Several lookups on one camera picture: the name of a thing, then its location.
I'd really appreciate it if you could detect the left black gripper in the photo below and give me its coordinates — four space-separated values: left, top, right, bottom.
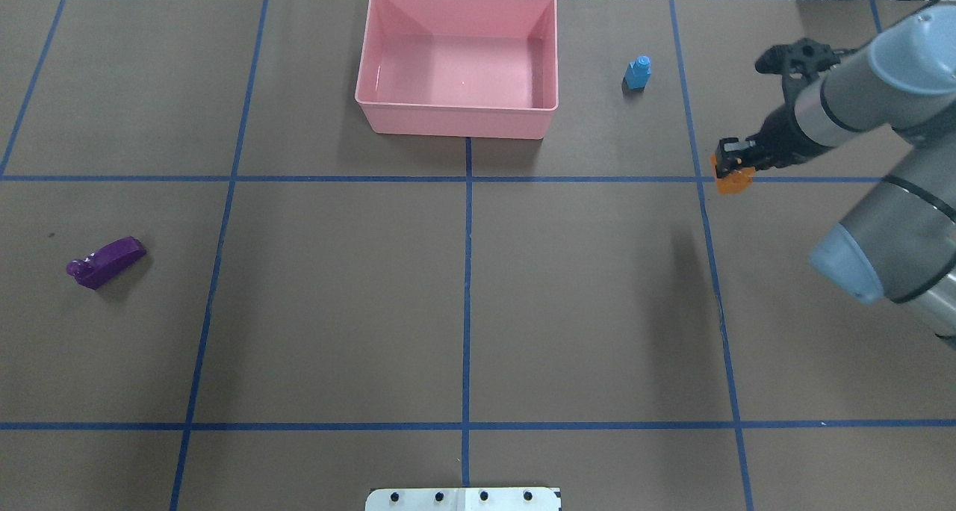
715 107 815 179

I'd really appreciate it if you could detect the orange block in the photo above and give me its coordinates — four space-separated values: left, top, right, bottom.
710 152 756 195

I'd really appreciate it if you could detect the small blue block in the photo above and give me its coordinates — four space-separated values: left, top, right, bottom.
624 55 652 91

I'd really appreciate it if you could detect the purple block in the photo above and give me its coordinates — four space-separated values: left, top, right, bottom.
65 236 148 291

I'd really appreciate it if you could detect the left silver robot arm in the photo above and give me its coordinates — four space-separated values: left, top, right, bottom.
710 1 955 347

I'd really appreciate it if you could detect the pink plastic box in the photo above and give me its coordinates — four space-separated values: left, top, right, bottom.
355 0 559 140

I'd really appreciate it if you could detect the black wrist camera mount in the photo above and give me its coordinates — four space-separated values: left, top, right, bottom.
754 38 858 102

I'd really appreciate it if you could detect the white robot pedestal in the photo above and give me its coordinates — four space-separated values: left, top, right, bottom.
364 486 563 510

